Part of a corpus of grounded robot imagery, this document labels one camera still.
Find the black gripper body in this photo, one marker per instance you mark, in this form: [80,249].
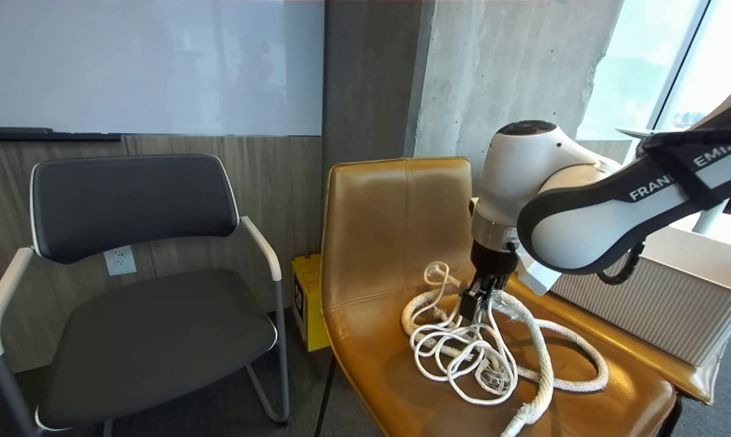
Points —
[493,264]

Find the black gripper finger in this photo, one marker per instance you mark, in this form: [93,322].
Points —
[468,304]
[489,304]

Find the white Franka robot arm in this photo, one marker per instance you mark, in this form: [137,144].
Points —
[591,219]

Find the white plastic basket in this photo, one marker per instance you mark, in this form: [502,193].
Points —
[664,317]

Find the mustard leather chair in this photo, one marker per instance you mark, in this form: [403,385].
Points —
[696,380]
[396,226]

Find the yellow box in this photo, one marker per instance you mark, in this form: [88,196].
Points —
[309,299]

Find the grey chair white armrests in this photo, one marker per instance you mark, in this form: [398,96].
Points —
[137,203]

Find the black whiteboard marker ledge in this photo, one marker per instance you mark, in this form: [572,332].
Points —
[24,135]

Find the white wall outlet plate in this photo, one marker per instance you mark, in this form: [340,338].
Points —
[120,260]

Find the white wall whiteboard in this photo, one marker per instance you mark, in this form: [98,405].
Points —
[137,64]

